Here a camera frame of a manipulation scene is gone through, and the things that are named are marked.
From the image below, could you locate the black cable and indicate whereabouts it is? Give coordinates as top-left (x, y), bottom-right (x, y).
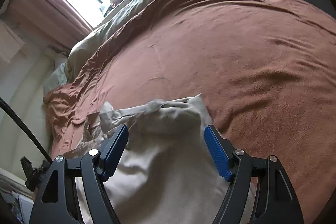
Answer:
top-left (0, 97), bottom-right (53, 163)

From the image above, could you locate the light blue pillow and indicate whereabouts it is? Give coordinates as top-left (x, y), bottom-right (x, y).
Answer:
top-left (43, 63), bottom-right (68, 95)

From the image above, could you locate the beige duvet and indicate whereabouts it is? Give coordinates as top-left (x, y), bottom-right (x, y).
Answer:
top-left (65, 0), bottom-right (153, 83)

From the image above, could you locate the left pink curtain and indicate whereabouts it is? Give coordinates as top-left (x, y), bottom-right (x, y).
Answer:
top-left (6, 0), bottom-right (92, 51)

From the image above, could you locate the rust brown bed sheet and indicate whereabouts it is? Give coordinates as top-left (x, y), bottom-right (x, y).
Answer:
top-left (44, 0), bottom-right (335, 223)

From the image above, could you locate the cream padded headboard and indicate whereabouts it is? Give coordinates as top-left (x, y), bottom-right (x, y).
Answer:
top-left (1, 53), bottom-right (67, 180)

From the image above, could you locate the beige jacket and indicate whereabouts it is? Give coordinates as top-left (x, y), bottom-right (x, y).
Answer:
top-left (67, 95), bottom-right (228, 223)

